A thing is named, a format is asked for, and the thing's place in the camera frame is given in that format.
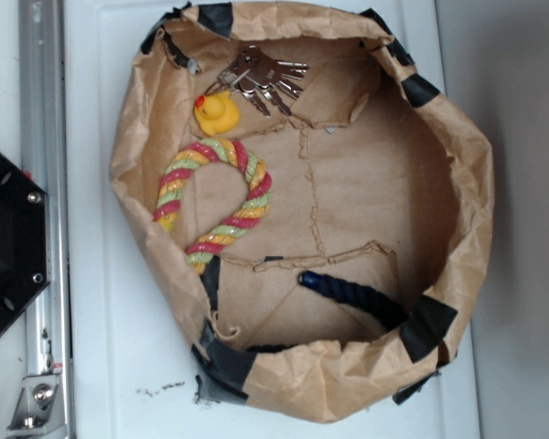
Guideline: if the silver key bunch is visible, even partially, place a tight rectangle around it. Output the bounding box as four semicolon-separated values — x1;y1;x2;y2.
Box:
206;45;310;117

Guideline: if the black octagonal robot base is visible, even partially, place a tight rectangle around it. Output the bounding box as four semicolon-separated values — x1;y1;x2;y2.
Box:
0;152;48;337

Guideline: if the brown paper bin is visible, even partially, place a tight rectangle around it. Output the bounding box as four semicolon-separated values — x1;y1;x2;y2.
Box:
110;2;494;423

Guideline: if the yellow rubber duck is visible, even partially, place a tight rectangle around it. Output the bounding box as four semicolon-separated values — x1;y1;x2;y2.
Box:
194;90;241;136

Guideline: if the multicolour twisted rope toy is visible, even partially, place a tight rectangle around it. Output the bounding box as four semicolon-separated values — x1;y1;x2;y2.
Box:
154;138;273;275

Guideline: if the dark blue rope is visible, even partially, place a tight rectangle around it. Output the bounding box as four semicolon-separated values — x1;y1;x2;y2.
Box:
245;270;411;354

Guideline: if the aluminium rail frame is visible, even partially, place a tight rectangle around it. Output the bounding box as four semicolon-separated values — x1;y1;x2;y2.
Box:
16;1;75;438

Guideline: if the metal corner bracket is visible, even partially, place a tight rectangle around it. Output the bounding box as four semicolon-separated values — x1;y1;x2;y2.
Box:
6;374;65;437

